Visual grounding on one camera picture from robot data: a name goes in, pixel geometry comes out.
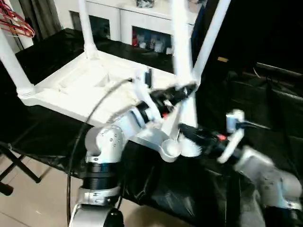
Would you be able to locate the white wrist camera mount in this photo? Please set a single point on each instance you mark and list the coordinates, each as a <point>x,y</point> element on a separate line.
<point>233,118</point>
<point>142,87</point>

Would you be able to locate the white cabinet with glass doors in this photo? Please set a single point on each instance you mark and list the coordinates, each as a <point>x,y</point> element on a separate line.
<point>118,16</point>

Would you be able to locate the white plastic table top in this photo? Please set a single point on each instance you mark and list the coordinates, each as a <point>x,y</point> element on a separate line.
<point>71,89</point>

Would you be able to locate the dark blue hanging cloth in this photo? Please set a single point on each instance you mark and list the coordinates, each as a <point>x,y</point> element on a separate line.
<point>196,30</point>

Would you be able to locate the small tan label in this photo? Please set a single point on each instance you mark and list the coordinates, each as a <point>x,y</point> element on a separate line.
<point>222,59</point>

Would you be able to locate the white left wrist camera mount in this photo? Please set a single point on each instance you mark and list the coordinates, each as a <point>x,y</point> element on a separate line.
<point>142,87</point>

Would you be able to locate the red patterned cloth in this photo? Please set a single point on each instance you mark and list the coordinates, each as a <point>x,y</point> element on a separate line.
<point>14,23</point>

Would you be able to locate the black folding stand frame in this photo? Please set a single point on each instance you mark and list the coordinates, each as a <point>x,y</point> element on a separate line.
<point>23,170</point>

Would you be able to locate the black glossy mat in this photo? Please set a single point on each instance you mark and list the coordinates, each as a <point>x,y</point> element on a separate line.
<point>177,189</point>

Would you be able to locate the black rubber stand foot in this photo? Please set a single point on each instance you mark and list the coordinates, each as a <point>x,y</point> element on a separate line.
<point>4,189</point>

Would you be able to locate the grey curtain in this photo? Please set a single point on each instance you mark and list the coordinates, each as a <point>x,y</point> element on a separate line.
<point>45,14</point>

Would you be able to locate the white plastic table leg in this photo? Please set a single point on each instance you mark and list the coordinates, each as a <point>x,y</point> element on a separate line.
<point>14,66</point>
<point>210,35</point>
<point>86,26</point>
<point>182,47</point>

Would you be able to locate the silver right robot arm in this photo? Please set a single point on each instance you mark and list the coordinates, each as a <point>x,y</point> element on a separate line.
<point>267,175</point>

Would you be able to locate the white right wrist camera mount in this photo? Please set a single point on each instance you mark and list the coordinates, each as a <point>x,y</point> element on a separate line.
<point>233,118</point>

